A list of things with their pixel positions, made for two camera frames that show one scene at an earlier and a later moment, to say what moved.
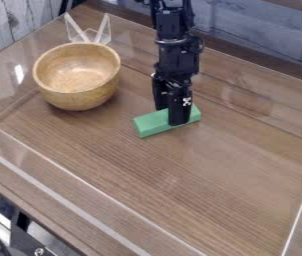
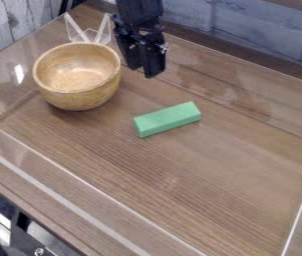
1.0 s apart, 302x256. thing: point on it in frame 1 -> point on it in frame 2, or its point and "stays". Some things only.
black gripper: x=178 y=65 -> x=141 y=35
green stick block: x=155 y=121 stays
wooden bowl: x=77 y=75 stays
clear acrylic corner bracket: x=90 y=35 stays
